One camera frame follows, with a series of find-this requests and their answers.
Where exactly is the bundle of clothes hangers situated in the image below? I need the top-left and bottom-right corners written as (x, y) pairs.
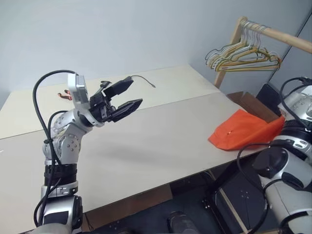
top-left (211, 21), bottom-right (281, 71)

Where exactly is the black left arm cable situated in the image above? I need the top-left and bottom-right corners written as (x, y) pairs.
top-left (32, 70), bottom-right (77, 229)

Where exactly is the bunch of wire hangers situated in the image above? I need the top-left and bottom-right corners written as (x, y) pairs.
top-left (204, 21), bottom-right (283, 72)

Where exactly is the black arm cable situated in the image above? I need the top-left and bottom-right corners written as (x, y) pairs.
top-left (236, 142), bottom-right (273, 234)
top-left (32, 70), bottom-right (77, 229)

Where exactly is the orange cloth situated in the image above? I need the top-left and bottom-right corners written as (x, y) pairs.
top-left (207, 108), bottom-right (286, 151)

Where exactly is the thin black cable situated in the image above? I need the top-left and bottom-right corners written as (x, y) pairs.
top-left (131, 75), bottom-right (157, 89)

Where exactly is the black flat case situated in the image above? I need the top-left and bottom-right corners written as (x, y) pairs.
top-left (255, 82), bottom-right (284, 117)

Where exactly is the dark rounded shape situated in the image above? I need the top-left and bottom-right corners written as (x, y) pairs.
top-left (167, 210), bottom-right (196, 234)

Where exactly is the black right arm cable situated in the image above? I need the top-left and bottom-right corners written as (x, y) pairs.
top-left (236, 142), bottom-right (273, 234)

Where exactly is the black metal table frame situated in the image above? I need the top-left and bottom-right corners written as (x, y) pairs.
top-left (170, 165), bottom-right (269, 234)

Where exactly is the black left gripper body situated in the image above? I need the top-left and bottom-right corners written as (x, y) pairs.
top-left (88, 85), bottom-right (117, 123)

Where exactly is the wooden clothes rack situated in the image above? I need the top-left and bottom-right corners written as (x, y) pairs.
top-left (214, 16), bottom-right (312, 89)

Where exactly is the open brown cardboard box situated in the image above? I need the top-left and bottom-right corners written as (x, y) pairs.
top-left (226, 91), bottom-right (280, 124)

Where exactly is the black stand panel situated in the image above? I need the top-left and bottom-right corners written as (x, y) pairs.
top-left (218, 179), bottom-right (268, 221)

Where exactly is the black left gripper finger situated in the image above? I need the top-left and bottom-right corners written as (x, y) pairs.
top-left (102, 76), bottom-right (134, 98)
top-left (111, 98), bottom-right (143, 123)

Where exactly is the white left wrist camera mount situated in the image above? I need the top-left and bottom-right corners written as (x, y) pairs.
top-left (67, 73), bottom-right (90, 111)

